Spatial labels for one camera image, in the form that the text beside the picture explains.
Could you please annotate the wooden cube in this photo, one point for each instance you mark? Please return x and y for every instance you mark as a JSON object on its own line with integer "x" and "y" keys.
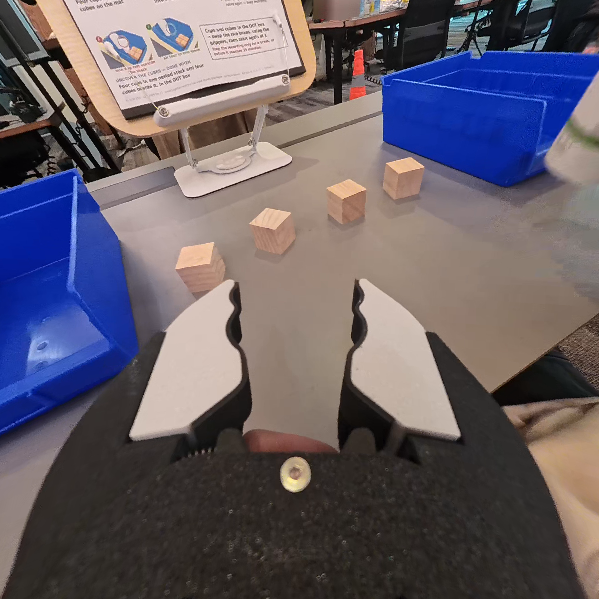
{"x": 272, "y": 234}
{"x": 402, "y": 180}
{"x": 346, "y": 203}
{"x": 201, "y": 271}

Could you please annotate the white cup with green stripe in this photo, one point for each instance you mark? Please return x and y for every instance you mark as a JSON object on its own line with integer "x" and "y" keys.
{"x": 575, "y": 149}

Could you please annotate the blue plastic bin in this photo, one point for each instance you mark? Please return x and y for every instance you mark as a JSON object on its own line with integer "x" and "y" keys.
{"x": 56, "y": 304}
{"x": 458, "y": 126}

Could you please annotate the document stand with white base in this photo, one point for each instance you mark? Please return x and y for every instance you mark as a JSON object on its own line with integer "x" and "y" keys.
{"x": 210, "y": 182}

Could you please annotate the brown office table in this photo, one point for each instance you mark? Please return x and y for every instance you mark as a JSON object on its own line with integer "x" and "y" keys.
{"x": 365, "y": 18}

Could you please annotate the black office chair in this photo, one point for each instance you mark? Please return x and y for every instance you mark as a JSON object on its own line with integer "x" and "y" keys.
{"x": 524, "y": 23}
{"x": 423, "y": 32}

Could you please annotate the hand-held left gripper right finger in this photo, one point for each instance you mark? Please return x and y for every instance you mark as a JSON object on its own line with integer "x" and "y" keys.
{"x": 397, "y": 369}

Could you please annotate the printed instruction sheet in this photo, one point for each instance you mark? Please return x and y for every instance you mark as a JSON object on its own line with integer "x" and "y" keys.
{"x": 187, "y": 42}

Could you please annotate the person's leg in beige trousers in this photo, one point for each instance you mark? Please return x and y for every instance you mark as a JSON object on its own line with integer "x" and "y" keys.
{"x": 566, "y": 491}

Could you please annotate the dark cloth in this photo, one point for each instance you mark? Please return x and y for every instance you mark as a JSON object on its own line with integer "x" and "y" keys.
{"x": 547, "y": 379}

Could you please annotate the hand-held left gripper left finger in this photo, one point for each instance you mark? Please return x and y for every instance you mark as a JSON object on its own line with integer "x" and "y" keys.
{"x": 187, "y": 369}

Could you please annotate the orange traffic cone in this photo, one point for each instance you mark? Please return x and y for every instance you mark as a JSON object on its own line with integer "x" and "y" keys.
{"x": 358, "y": 77}

